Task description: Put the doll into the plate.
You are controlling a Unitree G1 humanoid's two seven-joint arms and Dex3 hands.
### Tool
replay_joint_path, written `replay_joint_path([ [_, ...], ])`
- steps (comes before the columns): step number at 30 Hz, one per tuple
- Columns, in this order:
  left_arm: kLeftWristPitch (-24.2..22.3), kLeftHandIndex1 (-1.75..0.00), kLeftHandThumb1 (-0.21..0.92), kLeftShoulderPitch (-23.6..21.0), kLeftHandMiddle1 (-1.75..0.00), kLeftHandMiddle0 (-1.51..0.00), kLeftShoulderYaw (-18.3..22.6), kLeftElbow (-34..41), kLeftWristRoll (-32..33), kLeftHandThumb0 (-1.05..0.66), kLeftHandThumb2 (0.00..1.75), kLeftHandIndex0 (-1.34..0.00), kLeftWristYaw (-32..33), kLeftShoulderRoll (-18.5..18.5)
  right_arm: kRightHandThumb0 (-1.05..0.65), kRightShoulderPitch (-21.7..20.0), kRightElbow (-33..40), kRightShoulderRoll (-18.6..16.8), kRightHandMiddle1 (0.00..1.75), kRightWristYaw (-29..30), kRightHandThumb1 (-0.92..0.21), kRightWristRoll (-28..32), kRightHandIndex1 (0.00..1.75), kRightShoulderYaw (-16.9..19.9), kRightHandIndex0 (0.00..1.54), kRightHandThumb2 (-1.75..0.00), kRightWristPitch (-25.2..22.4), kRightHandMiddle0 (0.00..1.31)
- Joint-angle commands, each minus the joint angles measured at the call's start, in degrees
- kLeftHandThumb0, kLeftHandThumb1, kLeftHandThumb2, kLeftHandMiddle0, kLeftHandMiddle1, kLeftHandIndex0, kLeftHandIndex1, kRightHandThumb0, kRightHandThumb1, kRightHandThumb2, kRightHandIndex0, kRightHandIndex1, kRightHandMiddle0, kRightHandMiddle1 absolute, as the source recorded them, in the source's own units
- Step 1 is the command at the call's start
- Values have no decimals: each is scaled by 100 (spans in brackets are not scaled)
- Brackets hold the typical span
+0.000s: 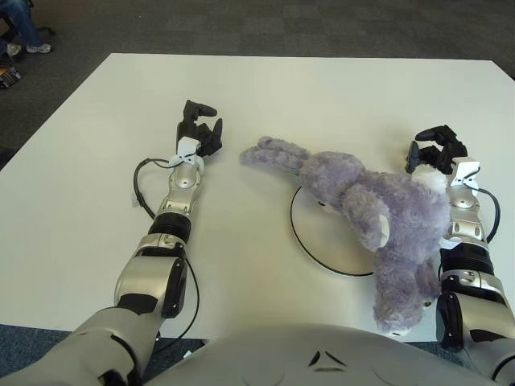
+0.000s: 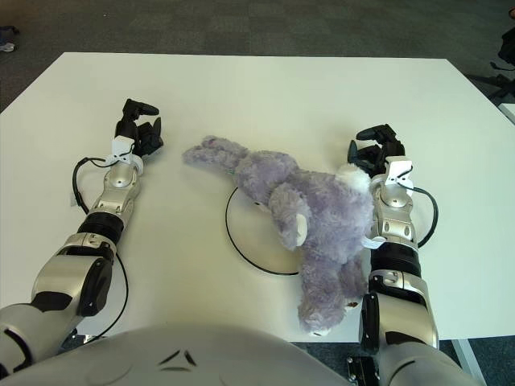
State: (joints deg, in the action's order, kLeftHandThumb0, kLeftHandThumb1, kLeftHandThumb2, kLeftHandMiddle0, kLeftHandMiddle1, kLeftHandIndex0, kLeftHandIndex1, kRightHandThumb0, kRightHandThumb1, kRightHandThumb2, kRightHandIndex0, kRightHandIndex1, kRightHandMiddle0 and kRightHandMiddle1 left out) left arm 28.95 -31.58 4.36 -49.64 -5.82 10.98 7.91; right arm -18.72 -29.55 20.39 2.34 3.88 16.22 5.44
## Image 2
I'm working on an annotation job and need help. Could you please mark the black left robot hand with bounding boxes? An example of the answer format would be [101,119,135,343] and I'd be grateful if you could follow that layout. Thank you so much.
[113,98,165,160]

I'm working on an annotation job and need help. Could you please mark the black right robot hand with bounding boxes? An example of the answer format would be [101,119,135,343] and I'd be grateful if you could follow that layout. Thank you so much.
[348,123,406,180]

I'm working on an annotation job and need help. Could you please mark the purple plush bunny doll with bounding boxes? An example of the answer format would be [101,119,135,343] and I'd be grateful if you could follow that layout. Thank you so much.
[181,135,387,338]

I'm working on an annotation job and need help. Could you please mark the white plate with black rim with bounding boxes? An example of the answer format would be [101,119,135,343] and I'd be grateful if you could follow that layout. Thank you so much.
[225,187,303,277]

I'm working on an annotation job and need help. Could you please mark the black tripod stand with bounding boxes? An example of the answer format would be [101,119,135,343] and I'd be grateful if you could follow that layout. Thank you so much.
[466,30,515,100]

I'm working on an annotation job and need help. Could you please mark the white table leg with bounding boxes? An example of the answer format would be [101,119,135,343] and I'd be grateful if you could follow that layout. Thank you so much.
[450,339,482,381]

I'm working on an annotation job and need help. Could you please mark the silver robot torso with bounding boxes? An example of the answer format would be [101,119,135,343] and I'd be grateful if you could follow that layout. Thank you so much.
[7,323,351,386]

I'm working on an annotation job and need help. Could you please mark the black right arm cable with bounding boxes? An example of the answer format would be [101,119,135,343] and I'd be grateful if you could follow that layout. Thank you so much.
[410,187,439,248]

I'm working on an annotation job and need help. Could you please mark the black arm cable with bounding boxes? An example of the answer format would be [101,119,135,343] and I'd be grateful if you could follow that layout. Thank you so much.
[71,156,116,215]
[410,187,439,248]

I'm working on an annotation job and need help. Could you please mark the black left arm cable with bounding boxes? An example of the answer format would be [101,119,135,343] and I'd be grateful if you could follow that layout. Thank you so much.
[71,156,116,215]

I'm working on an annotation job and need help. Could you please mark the black bracket with screws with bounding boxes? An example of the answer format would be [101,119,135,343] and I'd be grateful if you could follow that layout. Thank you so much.
[345,354,381,386]

